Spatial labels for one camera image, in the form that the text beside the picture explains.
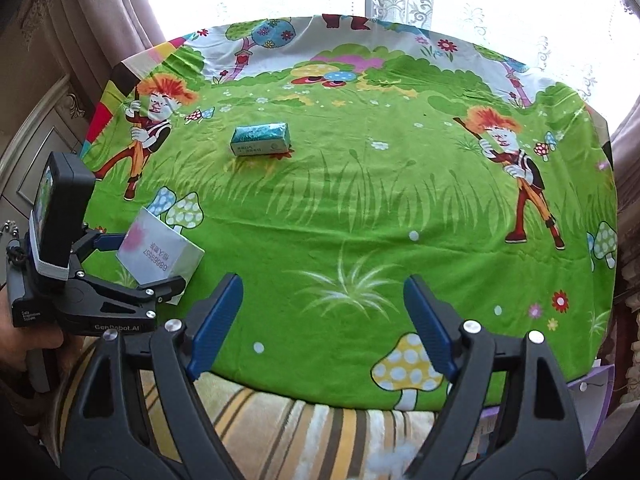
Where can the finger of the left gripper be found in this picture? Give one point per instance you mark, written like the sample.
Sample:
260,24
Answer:
100,303
93,241

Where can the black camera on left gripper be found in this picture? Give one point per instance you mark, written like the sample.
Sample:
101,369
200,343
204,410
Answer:
55,222

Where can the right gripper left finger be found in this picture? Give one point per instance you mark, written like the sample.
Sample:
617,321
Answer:
137,414

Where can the cream carved drawer cabinet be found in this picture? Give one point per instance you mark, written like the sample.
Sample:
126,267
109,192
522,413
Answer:
57,123

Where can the silver box pink flower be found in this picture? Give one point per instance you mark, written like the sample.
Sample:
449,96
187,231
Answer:
151,251

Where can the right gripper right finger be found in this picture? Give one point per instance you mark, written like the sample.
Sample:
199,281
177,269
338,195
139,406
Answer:
537,433

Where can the green cartoon print cloth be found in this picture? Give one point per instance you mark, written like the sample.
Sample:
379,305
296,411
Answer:
411,153

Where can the teal small box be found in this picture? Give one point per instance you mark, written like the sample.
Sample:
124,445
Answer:
263,139

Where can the person left hand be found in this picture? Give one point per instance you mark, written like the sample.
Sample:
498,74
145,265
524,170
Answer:
16,342

